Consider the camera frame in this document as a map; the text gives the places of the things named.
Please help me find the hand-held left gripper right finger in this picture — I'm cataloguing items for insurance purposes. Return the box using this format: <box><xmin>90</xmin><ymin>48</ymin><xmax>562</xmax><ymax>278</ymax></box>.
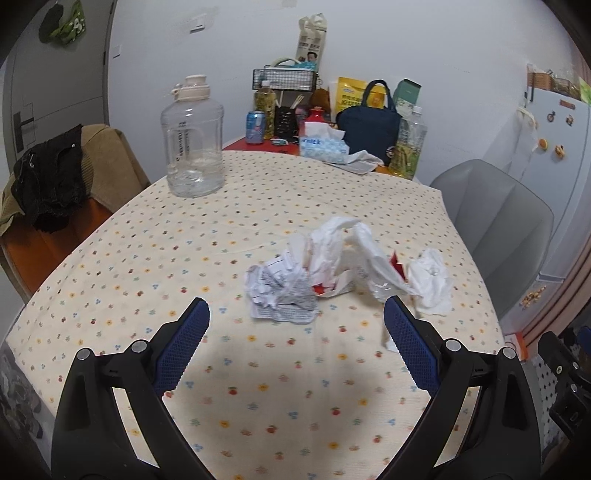
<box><xmin>379</xmin><ymin>295</ymin><xmax>541</xmax><ymax>480</ymax></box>

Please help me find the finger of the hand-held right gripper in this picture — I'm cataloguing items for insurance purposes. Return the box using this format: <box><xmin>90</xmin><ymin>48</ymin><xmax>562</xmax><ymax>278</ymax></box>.
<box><xmin>538</xmin><ymin>330</ymin><xmax>581</xmax><ymax>385</ymax></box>

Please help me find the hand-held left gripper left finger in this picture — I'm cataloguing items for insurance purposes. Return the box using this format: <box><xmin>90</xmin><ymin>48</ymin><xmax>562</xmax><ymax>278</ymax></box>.
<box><xmin>51</xmin><ymin>298</ymin><xmax>215</xmax><ymax>480</ymax></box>

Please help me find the white tissue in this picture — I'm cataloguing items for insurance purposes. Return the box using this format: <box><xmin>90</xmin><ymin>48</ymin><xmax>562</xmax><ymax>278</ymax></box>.
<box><xmin>385</xmin><ymin>248</ymin><xmax>454</xmax><ymax>352</ymax></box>

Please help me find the printed paper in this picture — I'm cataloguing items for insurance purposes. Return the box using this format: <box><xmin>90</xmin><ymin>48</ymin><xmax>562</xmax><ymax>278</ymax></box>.
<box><xmin>244</xmin><ymin>255</ymin><xmax>320</xmax><ymax>325</ymax></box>

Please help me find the white plastic bag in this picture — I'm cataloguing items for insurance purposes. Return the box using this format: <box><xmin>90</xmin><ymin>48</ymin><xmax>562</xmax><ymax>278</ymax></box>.
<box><xmin>288</xmin><ymin>216</ymin><xmax>413</xmax><ymax>298</ymax></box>

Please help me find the pink curtain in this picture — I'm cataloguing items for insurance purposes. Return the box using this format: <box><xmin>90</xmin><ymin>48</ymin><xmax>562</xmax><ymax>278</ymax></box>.
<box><xmin>503</xmin><ymin>249</ymin><xmax>591</xmax><ymax>344</ymax></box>

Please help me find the cluster of yellow magnets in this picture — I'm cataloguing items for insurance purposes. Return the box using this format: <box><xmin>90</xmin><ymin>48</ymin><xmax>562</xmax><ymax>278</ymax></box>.
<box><xmin>521</xmin><ymin>285</ymin><xmax>549</xmax><ymax>308</ymax></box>

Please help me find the floral cream tablecloth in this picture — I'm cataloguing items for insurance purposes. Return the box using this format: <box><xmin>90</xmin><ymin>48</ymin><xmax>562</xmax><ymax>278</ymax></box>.
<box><xmin>0</xmin><ymin>150</ymin><xmax>506</xmax><ymax>480</ymax></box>

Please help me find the grey upholstered chair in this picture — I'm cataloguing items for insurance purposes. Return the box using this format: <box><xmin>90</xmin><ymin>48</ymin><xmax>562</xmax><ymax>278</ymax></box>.
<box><xmin>429</xmin><ymin>159</ymin><xmax>555</xmax><ymax>322</ymax></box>

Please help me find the white fridge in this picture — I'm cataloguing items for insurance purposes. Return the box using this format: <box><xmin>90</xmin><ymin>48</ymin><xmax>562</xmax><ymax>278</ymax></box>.
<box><xmin>507</xmin><ymin>85</ymin><xmax>591</xmax><ymax>283</ymax></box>

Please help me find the orange seat chair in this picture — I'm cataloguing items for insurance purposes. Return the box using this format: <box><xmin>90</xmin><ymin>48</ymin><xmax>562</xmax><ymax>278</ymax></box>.
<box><xmin>0</xmin><ymin>198</ymin><xmax>114</xmax><ymax>303</ymax></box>

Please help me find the dark patterned cloth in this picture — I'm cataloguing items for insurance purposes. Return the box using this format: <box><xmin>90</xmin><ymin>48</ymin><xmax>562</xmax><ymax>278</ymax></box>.
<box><xmin>0</xmin><ymin>345</ymin><xmax>52</xmax><ymax>446</ymax></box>

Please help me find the white paper sheet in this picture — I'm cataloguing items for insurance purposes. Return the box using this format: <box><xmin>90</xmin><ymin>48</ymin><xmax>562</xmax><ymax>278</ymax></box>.
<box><xmin>323</xmin><ymin>150</ymin><xmax>385</xmax><ymax>175</ymax></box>

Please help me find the tan cloth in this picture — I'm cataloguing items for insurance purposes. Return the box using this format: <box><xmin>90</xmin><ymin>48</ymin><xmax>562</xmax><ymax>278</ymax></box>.
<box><xmin>80</xmin><ymin>123</ymin><xmax>151</xmax><ymax>214</ymax></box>

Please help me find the clear bottle green label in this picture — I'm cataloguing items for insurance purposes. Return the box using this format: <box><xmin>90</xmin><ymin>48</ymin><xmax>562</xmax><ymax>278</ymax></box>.
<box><xmin>388</xmin><ymin>105</ymin><xmax>428</xmax><ymax>180</ymax></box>

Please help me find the large clear water jug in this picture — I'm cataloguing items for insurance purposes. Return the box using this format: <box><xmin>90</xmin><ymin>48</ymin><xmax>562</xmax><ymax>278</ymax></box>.
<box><xmin>160</xmin><ymin>75</ymin><xmax>225</xmax><ymax>199</ymax></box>

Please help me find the black garment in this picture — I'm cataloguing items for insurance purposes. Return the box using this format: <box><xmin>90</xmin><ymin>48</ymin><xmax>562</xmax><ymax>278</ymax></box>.
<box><xmin>12</xmin><ymin>124</ymin><xmax>86</xmax><ymax>232</ymax></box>

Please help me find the blue tissue pack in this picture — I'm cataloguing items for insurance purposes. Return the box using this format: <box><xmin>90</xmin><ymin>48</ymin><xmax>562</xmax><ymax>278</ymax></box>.
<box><xmin>298</xmin><ymin>124</ymin><xmax>350</xmax><ymax>165</ymax></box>

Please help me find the navy lunch bag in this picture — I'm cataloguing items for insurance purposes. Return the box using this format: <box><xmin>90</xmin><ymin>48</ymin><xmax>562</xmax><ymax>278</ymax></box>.
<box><xmin>335</xmin><ymin>79</ymin><xmax>403</xmax><ymax>160</ymax></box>

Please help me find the white cloth bag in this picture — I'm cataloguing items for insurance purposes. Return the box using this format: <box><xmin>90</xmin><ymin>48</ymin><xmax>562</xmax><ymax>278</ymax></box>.
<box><xmin>512</xmin><ymin>105</ymin><xmax>539</xmax><ymax>177</ymax></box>

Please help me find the olive cloth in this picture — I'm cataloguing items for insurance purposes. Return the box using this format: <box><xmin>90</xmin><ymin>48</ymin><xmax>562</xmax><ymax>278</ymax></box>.
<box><xmin>0</xmin><ymin>179</ymin><xmax>25</xmax><ymax>237</ymax></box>

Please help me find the blue soda can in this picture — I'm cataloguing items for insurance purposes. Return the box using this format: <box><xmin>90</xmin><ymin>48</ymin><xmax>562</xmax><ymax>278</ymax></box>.
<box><xmin>246</xmin><ymin>111</ymin><xmax>267</xmax><ymax>145</ymax></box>

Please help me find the red bottle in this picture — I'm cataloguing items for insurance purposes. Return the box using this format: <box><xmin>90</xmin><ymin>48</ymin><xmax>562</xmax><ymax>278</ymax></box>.
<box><xmin>304</xmin><ymin>106</ymin><xmax>327</xmax><ymax>139</ymax></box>

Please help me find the black mesh pen holder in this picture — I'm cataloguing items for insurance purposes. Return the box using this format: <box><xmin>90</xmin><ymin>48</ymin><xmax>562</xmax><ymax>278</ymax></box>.
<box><xmin>274</xmin><ymin>92</ymin><xmax>305</xmax><ymax>139</ymax></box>

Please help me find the green box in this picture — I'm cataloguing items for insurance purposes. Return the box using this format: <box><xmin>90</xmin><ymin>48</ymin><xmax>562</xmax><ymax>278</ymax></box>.
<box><xmin>393</xmin><ymin>78</ymin><xmax>424</xmax><ymax>116</ymax></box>

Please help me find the bottle with yellow contents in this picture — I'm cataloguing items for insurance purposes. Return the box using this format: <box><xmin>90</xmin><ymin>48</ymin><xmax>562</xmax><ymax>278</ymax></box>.
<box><xmin>254</xmin><ymin>80</ymin><xmax>278</xmax><ymax>139</ymax></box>

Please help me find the yellow packet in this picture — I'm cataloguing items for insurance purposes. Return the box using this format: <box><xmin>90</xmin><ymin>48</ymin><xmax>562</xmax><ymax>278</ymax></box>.
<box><xmin>335</xmin><ymin>76</ymin><xmax>387</xmax><ymax>116</ymax></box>

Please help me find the brown plush toy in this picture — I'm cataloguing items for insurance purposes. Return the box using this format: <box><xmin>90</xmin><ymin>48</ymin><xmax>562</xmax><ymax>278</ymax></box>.
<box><xmin>309</xmin><ymin>88</ymin><xmax>334</xmax><ymax>112</ymax></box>

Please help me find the basket on fridge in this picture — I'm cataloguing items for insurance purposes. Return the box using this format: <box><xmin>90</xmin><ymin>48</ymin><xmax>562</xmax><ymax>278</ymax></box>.
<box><xmin>526</xmin><ymin>64</ymin><xmax>583</xmax><ymax>99</ymax></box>

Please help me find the white door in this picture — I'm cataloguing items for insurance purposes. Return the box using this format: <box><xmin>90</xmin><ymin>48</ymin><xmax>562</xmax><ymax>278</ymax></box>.
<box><xmin>0</xmin><ymin>0</ymin><xmax>113</xmax><ymax>185</ymax></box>

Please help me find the cream printed paper bag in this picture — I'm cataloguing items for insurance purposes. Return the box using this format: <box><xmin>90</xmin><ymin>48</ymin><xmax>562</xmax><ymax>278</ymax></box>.
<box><xmin>295</xmin><ymin>14</ymin><xmax>329</xmax><ymax>73</ymax></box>

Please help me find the green black hanging bag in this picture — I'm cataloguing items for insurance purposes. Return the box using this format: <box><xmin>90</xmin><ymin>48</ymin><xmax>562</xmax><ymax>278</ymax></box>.
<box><xmin>39</xmin><ymin>0</ymin><xmax>87</xmax><ymax>47</ymax></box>

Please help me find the black door handle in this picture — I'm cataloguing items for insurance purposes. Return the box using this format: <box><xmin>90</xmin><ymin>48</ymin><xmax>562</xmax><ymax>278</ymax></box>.
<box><xmin>12</xmin><ymin>103</ymin><xmax>36</xmax><ymax>153</ymax></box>

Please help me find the black wire basket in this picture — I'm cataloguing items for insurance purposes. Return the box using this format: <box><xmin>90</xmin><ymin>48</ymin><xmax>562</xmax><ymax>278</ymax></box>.
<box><xmin>252</xmin><ymin>64</ymin><xmax>320</xmax><ymax>94</ymax></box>

